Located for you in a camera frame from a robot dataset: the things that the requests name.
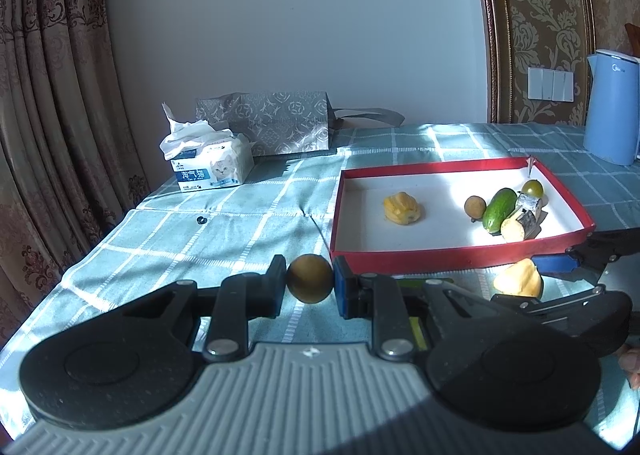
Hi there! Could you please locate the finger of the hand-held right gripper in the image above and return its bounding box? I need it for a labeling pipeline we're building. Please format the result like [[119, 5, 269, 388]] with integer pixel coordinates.
[[532, 230, 640, 281], [490, 284, 608, 323]]

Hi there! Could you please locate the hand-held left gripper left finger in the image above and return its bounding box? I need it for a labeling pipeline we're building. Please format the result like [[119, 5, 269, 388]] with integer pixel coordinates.
[[131, 255, 287, 362]]

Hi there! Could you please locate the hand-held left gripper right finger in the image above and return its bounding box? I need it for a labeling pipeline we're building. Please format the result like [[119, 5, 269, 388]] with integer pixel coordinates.
[[332, 255, 501, 362]]

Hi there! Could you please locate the brown round fruit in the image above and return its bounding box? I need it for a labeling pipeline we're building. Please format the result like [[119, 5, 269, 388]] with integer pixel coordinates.
[[286, 253, 335, 304], [464, 196, 488, 222]]

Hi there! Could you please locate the yellow pepper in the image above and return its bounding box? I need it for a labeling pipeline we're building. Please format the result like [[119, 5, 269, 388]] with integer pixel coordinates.
[[493, 258, 544, 298]]

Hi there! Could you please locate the whole green cucumber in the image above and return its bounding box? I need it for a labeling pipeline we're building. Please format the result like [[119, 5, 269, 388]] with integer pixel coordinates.
[[481, 188, 519, 236]]

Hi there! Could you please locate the red cardboard box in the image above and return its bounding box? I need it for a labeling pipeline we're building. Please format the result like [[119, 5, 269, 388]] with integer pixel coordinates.
[[330, 156, 597, 276]]

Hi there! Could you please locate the cut cucumber piece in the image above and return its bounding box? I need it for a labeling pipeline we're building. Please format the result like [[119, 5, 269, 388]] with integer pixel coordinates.
[[397, 276, 457, 352]]

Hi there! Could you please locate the person's right hand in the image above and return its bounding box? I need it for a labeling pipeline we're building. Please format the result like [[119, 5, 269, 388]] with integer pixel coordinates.
[[618, 342, 640, 391]]

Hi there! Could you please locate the silver foil packet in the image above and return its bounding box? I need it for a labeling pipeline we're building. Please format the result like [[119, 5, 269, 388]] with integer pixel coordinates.
[[516, 192, 549, 225]]

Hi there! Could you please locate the yellow jackfruit piece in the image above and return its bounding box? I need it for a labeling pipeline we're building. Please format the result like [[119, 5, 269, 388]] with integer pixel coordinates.
[[382, 192, 422, 225]]

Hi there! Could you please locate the tissue pack with cat print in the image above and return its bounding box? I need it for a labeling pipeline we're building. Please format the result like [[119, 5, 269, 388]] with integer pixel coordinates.
[[160, 102, 255, 192]]

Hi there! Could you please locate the blue electric kettle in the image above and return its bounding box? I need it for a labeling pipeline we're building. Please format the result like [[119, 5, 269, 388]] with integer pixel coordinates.
[[583, 49, 640, 167]]

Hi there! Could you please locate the grey patterned gift bag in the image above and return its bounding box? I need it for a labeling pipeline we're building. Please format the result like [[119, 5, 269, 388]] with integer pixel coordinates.
[[195, 91, 406, 157]]

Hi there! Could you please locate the brown patterned curtain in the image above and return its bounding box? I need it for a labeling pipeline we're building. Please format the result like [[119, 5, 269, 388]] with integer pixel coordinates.
[[0, 0, 151, 351]]

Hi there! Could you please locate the white wall switch panel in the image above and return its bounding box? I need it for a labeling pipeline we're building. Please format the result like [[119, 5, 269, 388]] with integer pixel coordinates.
[[527, 66, 575, 102]]

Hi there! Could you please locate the wooden wall panel frame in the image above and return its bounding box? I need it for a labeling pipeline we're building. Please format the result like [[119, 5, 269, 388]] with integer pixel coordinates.
[[469, 0, 516, 125]]

